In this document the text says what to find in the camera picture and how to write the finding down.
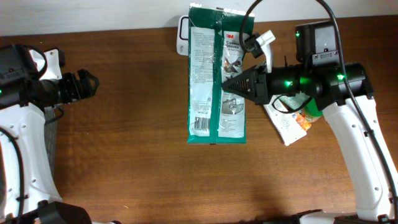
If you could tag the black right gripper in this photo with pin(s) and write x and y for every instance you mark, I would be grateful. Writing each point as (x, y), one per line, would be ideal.
(254, 79)

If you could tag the green wipes packet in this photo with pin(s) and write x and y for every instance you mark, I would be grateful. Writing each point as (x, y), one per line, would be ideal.
(215, 116)

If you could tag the grey plastic mesh basket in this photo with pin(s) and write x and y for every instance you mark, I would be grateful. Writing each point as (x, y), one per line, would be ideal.
(50, 134)

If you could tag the orange tissue pack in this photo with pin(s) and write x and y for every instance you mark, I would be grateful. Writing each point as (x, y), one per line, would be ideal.
(302, 122)

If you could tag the white cream tube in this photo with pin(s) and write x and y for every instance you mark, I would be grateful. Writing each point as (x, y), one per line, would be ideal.
(286, 124)

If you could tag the teal tissue pack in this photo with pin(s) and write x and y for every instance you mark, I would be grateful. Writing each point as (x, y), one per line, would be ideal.
(294, 102)

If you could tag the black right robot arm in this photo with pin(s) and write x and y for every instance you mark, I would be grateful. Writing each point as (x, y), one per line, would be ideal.
(344, 94)

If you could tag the white barcode scanner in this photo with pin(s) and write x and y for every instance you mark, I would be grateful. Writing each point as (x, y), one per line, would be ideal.
(182, 35)

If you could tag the green lid seasoning jar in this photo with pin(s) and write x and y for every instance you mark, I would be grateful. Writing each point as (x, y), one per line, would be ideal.
(311, 112)

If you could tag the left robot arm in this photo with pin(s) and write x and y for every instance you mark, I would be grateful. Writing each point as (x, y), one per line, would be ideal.
(33, 90)

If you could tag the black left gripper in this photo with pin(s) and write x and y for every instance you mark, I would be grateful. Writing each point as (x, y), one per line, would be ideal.
(80, 91)

